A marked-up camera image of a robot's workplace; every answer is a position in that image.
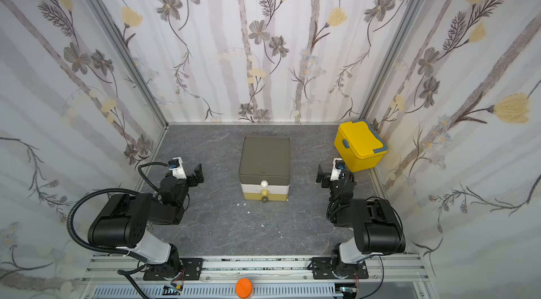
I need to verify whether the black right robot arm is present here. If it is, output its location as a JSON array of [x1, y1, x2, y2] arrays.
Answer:
[[316, 160, 406, 279]]

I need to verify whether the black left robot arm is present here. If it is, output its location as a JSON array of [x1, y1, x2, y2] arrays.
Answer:
[[87, 159, 204, 280]]

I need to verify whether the yellow lidded container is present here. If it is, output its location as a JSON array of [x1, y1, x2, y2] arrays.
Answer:
[[334, 120, 388, 172]]

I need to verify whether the orange round button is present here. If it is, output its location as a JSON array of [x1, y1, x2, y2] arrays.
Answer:
[[235, 278, 254, 299]]

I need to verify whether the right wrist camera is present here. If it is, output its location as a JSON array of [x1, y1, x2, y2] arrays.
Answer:
[[331, 158, 346, 182]]

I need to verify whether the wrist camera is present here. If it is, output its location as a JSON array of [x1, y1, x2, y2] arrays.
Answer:
[[168, 157, 187, 180], [331, 158, 346, 182]]

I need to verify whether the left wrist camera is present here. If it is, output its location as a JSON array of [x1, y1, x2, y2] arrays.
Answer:
[[168, 157, 187, 180]]

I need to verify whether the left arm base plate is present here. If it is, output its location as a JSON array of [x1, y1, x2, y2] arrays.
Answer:
[[143, 258, 204, 282]]

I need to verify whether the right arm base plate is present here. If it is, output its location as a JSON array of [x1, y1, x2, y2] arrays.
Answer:
[[307, 257, 369, 280]]

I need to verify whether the black corrugated cable conduit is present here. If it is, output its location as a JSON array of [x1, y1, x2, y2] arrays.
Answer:
[[66, 188, 140, 255]]

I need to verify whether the aluminium front rail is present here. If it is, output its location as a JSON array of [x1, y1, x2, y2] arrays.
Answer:
[[74, 254, 437, 298]]

